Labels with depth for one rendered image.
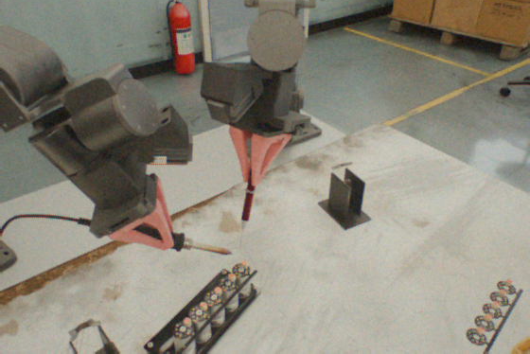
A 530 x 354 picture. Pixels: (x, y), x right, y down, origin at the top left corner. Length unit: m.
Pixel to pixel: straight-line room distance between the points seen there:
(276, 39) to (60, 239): 0.53
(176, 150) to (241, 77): 0.11
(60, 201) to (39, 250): 0.13
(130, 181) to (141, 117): 0.08
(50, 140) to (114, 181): 0.07
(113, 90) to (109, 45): 2.81
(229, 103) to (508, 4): 3.62
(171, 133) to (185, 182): 0.43
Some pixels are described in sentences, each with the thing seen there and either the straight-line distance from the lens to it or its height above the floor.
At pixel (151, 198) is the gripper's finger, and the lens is 0.51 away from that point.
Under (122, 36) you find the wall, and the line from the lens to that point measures 3.24.
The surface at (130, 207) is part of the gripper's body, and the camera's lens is 0.49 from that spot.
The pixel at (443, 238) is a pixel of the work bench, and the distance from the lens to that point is 0.81.
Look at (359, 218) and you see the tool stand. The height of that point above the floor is 0.75.
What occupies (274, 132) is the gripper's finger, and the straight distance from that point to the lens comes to 0.52.
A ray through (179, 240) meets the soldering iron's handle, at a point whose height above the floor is 0.88.
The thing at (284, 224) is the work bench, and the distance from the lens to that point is 0.78.
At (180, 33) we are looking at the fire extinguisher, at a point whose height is 0.32.
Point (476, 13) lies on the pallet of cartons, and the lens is 4.08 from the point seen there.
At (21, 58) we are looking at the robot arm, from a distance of 0.47.
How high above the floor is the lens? 1.27
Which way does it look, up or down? 33 degrees down
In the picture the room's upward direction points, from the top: straight up
